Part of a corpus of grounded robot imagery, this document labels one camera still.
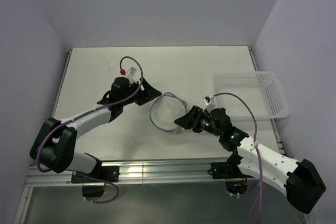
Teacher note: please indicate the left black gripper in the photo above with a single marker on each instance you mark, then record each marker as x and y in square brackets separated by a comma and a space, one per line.
[147, 94]

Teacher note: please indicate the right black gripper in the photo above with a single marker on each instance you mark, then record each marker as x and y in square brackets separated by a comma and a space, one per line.
[187, 120]

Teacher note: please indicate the white mesh laundry bag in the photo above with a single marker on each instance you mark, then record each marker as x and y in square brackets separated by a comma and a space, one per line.
[165, 110]

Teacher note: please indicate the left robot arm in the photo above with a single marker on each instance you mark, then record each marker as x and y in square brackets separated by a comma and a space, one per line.
[54, 146]

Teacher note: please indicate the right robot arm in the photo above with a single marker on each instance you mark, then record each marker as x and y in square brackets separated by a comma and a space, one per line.
[299, 181]

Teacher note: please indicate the white plastic basket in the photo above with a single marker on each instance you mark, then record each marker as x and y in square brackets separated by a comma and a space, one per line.
[260, 90]

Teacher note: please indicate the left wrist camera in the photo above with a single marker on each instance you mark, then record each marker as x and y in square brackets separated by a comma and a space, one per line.
[129, 74]

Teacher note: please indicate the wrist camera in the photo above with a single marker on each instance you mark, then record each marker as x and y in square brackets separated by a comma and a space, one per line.
[209, 102]
[129, 74]

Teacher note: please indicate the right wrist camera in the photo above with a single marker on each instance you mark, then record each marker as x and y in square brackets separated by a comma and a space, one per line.
[209, 102]

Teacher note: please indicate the aluminium rail frame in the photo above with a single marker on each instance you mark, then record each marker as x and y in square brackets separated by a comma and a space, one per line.
[88, 66]

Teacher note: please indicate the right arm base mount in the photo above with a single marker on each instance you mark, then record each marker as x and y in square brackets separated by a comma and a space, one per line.
[235, 180]

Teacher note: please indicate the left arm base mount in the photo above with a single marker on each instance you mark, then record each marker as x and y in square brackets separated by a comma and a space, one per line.
[94, 184]

